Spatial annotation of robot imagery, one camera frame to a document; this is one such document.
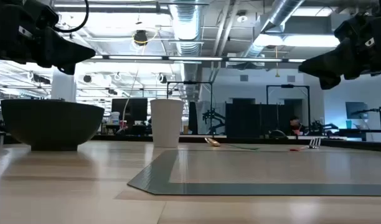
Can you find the white pillar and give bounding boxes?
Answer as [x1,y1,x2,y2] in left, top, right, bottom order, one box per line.
[50,67,77,103]

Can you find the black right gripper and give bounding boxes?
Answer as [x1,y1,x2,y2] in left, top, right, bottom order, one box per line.
[298,13,381,91]

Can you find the silver ventilation duct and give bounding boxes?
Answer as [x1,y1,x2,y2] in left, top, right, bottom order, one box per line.
[168,2,204,100]

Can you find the dark bowl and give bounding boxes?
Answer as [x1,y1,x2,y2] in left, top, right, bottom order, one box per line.
[0,98,105,152]

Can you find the grey woven placemat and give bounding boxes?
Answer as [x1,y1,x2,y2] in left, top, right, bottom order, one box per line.
[127,149,381,197]

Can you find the white paper cup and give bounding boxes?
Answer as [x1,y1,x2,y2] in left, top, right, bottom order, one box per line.
[149,98,186,148]

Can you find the long ceiling light bar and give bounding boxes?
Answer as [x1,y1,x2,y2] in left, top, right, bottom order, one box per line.
[84,54,307,63]

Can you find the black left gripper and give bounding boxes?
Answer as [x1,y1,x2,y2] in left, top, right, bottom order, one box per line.
[0,0,96,76]

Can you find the black partition screen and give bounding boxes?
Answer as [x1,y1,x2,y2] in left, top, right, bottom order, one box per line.
[225,102,294,138]

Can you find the wall mounted screen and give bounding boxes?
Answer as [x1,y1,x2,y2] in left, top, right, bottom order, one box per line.
[345,101,369,120]

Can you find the black metal frame rig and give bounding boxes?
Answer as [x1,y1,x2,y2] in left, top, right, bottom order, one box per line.
[166,80,214,135]
[266,84,311,133]

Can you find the gold spoon with green handle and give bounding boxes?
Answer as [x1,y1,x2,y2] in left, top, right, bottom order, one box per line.
[204,137,260,151]

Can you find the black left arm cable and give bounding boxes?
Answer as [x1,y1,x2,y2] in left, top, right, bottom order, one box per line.
[52,0,90,34]

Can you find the silver fork with red handle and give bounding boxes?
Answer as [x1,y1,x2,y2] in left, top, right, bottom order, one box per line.
[289,137,322,152]

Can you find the white plastic container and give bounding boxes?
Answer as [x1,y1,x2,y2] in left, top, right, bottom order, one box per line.
[109,111,121,126]

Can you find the person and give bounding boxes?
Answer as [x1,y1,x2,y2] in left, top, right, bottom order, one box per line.
[289,116,305,136]

